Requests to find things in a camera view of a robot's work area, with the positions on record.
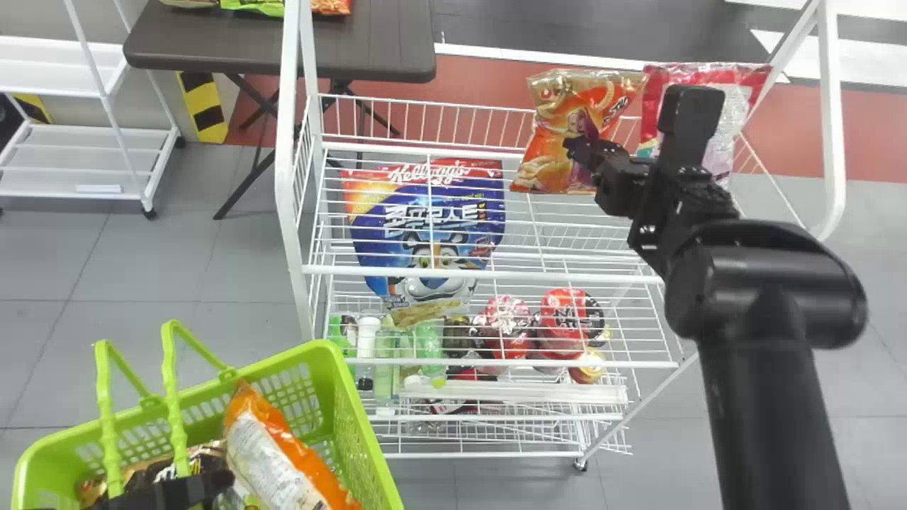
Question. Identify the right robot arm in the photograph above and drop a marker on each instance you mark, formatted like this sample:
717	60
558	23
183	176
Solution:
758	368

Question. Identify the red snack packet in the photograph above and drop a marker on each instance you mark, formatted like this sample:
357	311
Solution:
740	85

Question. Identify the green basket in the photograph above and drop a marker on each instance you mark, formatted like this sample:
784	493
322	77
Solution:
333	397

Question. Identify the dark side table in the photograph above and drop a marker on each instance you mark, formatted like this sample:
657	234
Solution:
283	39

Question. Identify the white bottle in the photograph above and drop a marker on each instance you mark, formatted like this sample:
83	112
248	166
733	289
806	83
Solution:
368	336

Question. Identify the red noodle cup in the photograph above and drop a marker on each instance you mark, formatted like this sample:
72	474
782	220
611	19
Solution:
504	326
567	322

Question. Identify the brown snack packet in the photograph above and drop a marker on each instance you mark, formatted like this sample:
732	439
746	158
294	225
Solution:
142	471

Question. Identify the blue cereal bag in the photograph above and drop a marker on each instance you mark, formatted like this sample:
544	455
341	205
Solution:
425	219

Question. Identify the green bottle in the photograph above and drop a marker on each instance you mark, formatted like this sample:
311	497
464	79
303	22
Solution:
429	350
386	361

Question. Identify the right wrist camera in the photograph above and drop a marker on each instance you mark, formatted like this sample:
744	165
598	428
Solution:
689	120

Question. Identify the green snack packet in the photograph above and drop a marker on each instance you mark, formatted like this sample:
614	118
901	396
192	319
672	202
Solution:
251	6

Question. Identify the yellow black striped post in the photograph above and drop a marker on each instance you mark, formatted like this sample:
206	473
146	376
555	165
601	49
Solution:
204	106

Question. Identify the orange snack packet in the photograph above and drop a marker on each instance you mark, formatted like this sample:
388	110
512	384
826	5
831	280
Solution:
560	113
331	6
276	460

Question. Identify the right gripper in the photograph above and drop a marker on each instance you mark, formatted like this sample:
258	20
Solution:
622	185

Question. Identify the white shelf trolley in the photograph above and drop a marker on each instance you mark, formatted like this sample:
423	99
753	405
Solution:
85	156

